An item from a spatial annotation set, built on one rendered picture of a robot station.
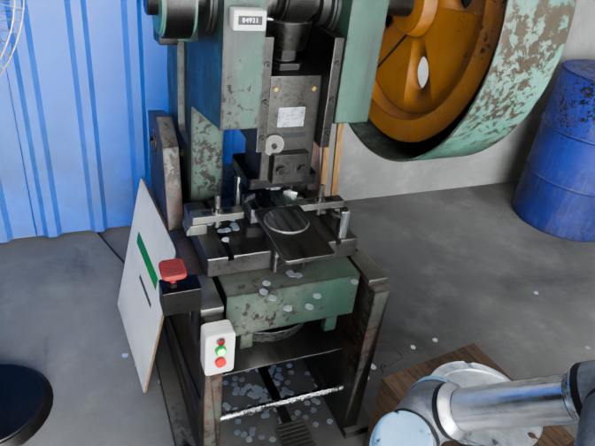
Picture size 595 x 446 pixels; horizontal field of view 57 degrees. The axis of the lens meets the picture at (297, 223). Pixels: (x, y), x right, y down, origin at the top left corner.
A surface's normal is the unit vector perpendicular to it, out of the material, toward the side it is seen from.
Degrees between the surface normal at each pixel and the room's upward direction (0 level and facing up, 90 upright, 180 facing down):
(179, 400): 0
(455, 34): 90
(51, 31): 90
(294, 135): 90
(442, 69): 90
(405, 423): 7
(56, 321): 0
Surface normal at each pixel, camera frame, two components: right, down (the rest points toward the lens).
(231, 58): 0.37, 0.53
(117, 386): 0.11, -0.84
